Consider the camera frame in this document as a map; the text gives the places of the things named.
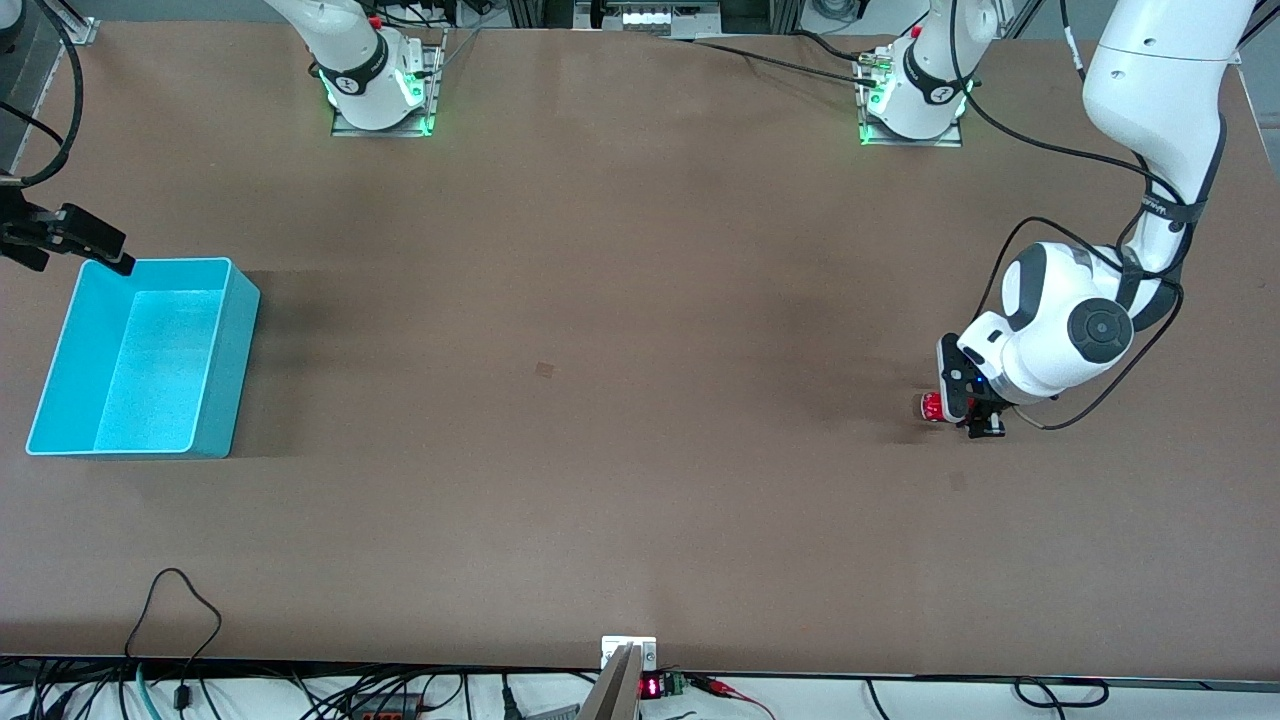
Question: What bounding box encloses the blue plastic box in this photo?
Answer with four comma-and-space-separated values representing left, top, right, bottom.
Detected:
25, 257, 262, 460

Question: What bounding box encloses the white power strip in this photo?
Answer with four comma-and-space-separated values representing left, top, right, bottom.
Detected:
620, 5, 721, 31

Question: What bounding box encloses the black power strip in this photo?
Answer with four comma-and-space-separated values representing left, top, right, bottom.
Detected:
345, 692, 426, 717

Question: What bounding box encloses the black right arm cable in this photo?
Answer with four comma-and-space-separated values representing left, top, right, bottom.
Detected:
0, 0, 84, 191

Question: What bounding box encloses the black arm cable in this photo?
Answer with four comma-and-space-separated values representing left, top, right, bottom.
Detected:
945, 0, 1216, 431
0, 0, 84, 191

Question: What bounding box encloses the aluminium corner bracket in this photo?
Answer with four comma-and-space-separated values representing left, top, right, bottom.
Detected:
38, 0, 101, 46

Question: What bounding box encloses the black coiled cable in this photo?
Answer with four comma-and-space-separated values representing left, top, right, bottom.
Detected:
1013, 677, 1111, 710

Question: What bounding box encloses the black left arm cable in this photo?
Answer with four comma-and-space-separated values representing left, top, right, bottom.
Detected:
945, 0, 1216, 431

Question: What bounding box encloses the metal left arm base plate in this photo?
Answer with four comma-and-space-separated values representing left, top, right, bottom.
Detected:
857, 48, 965, 149

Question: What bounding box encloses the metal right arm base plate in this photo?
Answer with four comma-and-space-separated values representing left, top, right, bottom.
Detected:
330, 28, 447, 139

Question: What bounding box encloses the red wire with clip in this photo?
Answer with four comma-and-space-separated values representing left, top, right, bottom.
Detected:
688, 675, 776, 720

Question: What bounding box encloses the black cable on table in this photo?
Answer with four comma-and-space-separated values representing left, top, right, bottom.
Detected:
790, 30, 886, 63
660, 36, 879, 89

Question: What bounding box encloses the white metal bracket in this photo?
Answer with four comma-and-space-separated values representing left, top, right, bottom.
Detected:
601, 636, 658, 671

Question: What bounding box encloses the thin black looped cable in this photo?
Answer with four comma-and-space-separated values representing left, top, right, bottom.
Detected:
125, 568, 223, 713

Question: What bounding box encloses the grey camera mount bar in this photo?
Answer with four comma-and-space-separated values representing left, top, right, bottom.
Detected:
575, 645, 641, 720

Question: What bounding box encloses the black metal frame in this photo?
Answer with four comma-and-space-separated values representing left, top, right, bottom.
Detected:
505, 0, 806, 39

